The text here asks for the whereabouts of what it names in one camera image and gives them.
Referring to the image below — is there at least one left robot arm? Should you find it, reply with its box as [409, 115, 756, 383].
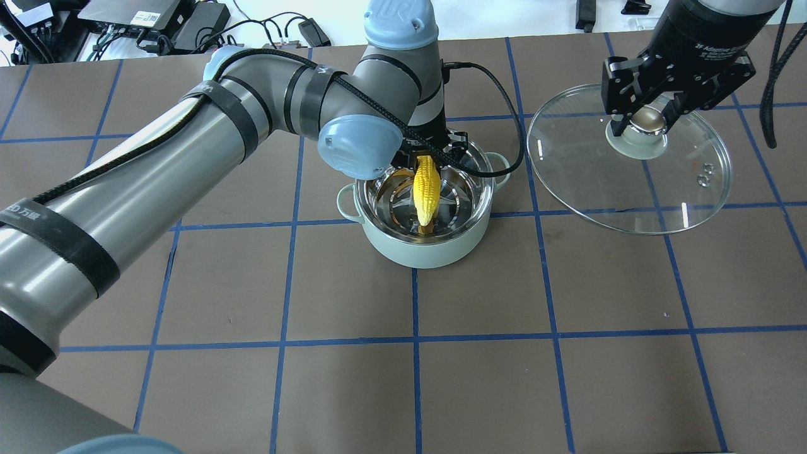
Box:
[1, 1, 443, 453]

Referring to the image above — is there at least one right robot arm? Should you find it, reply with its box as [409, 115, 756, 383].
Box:
[601, 1, 781, 137]

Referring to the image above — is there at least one pale green electric pot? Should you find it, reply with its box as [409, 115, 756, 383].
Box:
[335, 166, 510, 269]

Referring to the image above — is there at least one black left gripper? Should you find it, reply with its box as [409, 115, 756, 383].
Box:
[390, 127, 469, 183]

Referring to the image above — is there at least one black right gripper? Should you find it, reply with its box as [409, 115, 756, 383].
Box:
[601, 32, 756, 137]

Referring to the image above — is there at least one yellow corn cob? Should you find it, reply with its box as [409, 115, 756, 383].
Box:
[412, 155, 441, 227]

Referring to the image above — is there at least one glass pot lid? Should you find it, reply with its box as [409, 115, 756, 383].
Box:
[527, 84, 734, 235]

